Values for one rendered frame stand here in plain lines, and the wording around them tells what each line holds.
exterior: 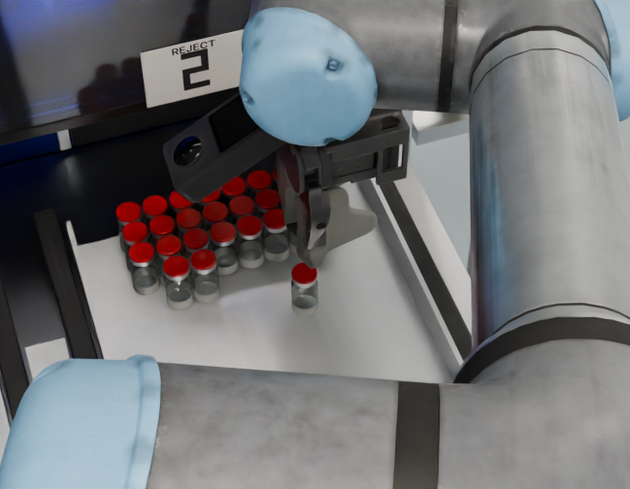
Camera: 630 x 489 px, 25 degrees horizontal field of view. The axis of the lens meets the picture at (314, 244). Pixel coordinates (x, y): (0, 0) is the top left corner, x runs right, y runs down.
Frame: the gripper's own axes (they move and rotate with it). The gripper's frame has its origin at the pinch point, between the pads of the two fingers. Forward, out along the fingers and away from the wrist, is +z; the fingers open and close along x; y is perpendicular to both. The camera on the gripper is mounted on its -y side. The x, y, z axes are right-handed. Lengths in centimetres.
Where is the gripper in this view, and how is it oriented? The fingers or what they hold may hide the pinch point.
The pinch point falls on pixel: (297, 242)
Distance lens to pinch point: 109.0
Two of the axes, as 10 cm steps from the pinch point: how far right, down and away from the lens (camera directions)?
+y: 9.5, -2.4, 2.0
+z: 0.0, 6.3, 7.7
